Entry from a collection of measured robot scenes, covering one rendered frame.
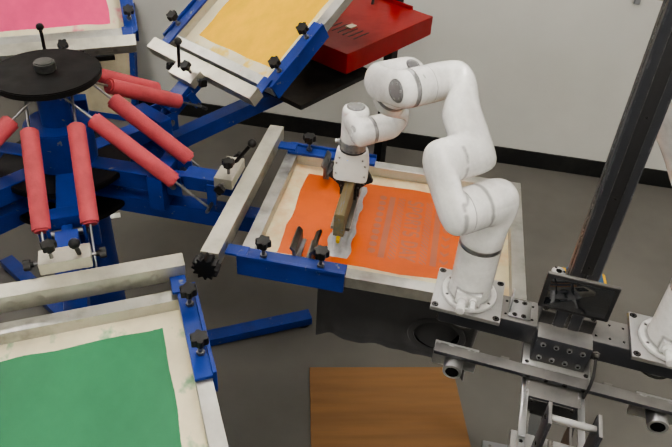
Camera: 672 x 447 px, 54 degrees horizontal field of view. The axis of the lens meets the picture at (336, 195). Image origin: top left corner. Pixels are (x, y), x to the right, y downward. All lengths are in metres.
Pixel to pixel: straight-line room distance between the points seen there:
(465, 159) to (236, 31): 1.47
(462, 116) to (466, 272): 0.35
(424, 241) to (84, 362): 0.98
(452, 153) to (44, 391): 1.04
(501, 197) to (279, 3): 1.50
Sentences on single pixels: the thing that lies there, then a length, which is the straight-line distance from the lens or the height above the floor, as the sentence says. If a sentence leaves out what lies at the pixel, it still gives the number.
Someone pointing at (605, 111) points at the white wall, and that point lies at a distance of 4.11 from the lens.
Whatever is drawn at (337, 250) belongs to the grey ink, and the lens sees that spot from 1.91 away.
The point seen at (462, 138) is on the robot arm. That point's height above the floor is 1.53.
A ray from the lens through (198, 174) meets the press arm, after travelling 2.08.
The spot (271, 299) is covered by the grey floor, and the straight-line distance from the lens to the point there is 3.11.
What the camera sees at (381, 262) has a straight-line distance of 1.90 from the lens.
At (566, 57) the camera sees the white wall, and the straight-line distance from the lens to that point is 3.94.
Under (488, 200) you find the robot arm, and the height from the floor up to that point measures 1.44.
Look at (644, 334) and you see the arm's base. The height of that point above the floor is 1.15.
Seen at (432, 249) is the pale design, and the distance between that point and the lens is 1.97.
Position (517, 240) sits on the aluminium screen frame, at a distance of 2.01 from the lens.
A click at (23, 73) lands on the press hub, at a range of 2.14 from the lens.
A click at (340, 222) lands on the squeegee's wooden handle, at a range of 1.81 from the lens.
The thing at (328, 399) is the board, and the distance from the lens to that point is 2.73.
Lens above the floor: 2.22
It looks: 36 degrees down
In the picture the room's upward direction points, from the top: 4 degrees clockwise
